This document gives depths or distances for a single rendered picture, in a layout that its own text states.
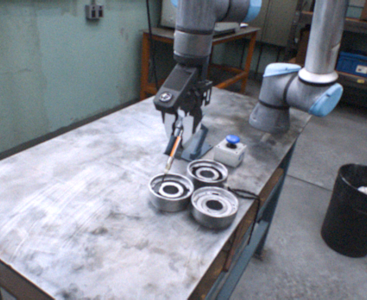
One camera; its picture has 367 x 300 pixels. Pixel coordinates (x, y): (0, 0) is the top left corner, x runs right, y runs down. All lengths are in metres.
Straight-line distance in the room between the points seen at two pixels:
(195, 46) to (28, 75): 1.84
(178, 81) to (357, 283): 1.56
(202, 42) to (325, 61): 0.51
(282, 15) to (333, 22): 3.49
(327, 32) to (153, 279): 0.79
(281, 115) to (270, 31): 3.40
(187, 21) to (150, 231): 0.42
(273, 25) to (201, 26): 3.92
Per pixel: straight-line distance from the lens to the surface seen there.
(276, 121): 1.21
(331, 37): 1.05
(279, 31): 4.53
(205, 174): 0.86
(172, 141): 0.73
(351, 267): 2.04
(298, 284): 1.81
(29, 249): 0.69
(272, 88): 1.18
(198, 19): 0.64
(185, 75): 0.65
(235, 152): 0.93
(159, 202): 0.73
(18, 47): 2.32
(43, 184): 0.84
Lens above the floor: 1.28
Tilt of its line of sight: 29 degrees down
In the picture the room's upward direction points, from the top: 7 degrees clockwise
